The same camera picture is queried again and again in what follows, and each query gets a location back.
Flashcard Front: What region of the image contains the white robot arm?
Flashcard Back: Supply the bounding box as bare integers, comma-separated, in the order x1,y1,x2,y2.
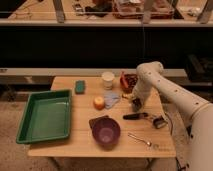
133,61,213,171

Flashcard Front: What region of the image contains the light blue cloth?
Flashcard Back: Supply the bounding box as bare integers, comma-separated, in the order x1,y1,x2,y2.
104,91,120,109

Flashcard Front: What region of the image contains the white paper cup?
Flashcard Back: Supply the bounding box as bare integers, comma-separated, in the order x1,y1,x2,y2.
101,72,115,90

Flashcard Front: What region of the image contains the purple plastic bowl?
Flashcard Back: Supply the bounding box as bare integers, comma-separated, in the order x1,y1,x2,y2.
92,118,121,147

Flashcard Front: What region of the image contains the dark brown square coaster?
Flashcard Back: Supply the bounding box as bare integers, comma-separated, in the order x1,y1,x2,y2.
89,115,109,129

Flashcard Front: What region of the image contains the green sponge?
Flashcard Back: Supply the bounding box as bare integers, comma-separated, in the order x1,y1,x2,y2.
75,80,85,94

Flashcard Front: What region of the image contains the green plastic tray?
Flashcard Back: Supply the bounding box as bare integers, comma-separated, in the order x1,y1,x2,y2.
16,90,72,144

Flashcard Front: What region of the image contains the black handled utensil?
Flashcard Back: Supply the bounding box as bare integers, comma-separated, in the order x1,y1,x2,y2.
123,113,148,120

